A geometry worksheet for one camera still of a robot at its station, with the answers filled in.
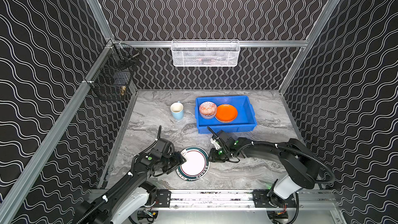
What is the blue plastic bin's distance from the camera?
38.1 inches

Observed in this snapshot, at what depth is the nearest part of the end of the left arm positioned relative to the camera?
58cm

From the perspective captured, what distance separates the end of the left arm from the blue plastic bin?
0.86 ft
